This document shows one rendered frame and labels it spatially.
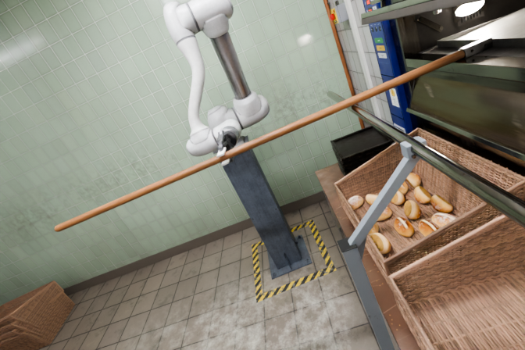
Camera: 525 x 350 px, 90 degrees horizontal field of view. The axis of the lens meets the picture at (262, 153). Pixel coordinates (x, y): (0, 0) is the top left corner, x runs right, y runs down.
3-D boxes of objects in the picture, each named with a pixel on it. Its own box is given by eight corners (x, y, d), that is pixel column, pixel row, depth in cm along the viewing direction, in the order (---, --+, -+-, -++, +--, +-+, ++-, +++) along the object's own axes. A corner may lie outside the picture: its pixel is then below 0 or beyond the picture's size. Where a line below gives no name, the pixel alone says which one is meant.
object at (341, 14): (344, 19, 172) (341, 4, 169) (350, 18, 163) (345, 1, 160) (333, 25, 173) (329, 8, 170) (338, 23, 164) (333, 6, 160)
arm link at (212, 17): (237, 122, 179) (266, 108, 180) (244, 134, 167) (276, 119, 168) (181, 0, 127) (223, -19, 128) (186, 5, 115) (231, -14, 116)
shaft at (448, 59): (56, 233, 112) (51, 228, 111) (61, 229, 115) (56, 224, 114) (466, 58, 89) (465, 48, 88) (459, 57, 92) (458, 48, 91)
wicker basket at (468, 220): (428, 172, 138) (418, 125, 128) (537, 248, 86) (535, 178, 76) (340, 205, 143) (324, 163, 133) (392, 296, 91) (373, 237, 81)
